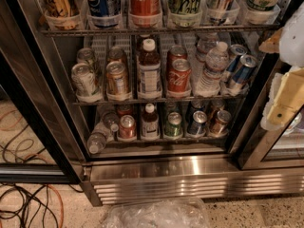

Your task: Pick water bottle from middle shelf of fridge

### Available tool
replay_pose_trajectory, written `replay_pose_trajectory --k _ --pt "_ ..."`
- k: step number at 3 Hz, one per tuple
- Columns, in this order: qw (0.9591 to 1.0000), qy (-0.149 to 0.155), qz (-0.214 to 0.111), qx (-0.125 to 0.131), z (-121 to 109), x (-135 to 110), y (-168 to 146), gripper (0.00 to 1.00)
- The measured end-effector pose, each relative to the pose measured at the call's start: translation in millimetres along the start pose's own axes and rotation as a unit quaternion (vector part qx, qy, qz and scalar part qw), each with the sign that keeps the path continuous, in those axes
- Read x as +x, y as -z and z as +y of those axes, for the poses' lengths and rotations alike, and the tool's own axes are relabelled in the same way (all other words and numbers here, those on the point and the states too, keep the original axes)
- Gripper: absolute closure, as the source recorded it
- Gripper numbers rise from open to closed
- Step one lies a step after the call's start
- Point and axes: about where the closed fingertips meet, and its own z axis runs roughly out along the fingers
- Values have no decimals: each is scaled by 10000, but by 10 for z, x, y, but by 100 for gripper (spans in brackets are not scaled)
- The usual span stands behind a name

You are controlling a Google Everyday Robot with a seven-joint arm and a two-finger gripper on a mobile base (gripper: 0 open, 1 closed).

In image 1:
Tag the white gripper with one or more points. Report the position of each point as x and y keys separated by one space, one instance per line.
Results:
x=293 y=45

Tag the clear water bottle front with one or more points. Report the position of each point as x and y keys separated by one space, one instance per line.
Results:
x=216 y=62

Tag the clear water bottle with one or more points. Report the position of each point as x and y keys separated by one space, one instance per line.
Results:
x=216 y=62
x=206 y=42

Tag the bronze can bottom shelf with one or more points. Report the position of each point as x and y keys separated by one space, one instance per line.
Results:
x=219 y=123

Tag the clear water bottle rear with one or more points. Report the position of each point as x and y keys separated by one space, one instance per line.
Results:
x=206 y=42

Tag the blue can bottom shelf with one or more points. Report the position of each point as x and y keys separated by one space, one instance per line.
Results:
x=197 y=123

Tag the stainless steel fridge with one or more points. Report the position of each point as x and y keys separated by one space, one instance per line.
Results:
x=247 y=161

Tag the green can bottom shelf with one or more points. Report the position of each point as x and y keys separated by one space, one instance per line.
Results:
x=173 y=124

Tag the brown juice bottle middle shelf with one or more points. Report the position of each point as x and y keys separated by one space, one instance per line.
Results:
x=149 y=69

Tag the brown juice bottle shelf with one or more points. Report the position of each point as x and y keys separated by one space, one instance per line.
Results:
x=150 y=122
x=149 y=69

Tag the brown juice bottle bottom shelf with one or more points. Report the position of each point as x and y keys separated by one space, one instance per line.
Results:
x=150 y=122

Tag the red cola bottle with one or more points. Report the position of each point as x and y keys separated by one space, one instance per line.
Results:
x=145 y=7

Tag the red can bottom shelf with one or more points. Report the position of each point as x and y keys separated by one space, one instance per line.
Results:
x=127 y=127

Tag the lying water bottle rear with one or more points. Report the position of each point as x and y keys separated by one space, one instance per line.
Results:
x=109 y=117

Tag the lying water bottle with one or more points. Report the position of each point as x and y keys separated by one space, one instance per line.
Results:
x=98 y=138
x=109 y=117

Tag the blue pepsi bottle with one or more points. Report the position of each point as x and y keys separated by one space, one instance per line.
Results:
x=103 y=0

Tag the lying water bottle front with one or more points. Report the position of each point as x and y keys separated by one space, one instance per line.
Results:
x=98 y=138

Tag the yellow top shelf bottle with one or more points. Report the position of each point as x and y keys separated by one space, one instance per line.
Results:
x=62 y=8

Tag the open fridge door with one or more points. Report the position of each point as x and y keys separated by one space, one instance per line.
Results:
x=33 y=75

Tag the blue energy can front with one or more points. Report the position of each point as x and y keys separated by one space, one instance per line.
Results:
x=245 y=68

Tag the blue energy can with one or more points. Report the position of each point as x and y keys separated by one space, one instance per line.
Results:
x=235 y=52
x=245 y=68

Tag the blue energy can rear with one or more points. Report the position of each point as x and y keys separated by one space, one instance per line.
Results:
x=235 y=52

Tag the red cola can front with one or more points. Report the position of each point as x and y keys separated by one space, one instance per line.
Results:
x=179 y=76

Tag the red cola can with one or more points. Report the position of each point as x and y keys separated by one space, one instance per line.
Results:
x=179 y=76
x=174 y=53

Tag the red cola can rear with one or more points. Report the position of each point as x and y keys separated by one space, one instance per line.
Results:
x=174 y=53

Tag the gold can front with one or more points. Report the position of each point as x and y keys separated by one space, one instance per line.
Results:
x=117 y=79

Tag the gold can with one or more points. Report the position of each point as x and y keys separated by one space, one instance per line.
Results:
x=117 y=79
x=117 y=54

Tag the gold can rear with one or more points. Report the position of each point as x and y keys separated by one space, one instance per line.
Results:
x=117 y=54

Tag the clear plastic bag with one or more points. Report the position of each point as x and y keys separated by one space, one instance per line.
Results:
x=166 y=213

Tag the silver can front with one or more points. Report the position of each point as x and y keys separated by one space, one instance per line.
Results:
x=84 y=78

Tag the silver can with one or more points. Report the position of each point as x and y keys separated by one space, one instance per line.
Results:
x=86 y=55
x=84 y=78

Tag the silver can rear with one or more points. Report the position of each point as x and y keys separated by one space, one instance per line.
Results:
x=86 y=55

